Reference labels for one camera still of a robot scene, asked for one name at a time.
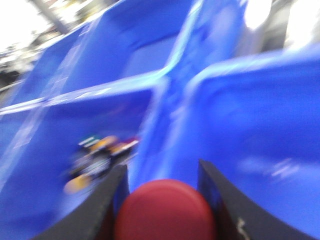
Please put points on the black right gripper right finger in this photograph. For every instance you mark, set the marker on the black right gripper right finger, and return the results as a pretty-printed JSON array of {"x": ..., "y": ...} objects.
[{"x": 237, "y": 216}]

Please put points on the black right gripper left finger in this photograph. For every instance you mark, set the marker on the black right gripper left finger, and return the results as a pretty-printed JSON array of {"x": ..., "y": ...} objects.
[{"x": 94, "y": 218}]

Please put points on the red mushroom push button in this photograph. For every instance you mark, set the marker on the red mushroom push button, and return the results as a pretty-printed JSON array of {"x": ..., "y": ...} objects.
[{"x": 165, "y": 209}]

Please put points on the blue plastic source crate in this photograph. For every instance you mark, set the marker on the blue plastic source crate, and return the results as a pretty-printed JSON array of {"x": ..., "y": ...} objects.
[{"x": 34, "y": 171}]

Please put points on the blue plastic target crate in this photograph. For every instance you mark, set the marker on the blue plastic target crate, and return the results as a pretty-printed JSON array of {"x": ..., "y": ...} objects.
[{"x": 257, "y": 120}]

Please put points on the blue crate rear left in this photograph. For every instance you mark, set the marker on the blue crate rear left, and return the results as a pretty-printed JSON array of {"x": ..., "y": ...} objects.
[{"x": 130, "y": 38}]

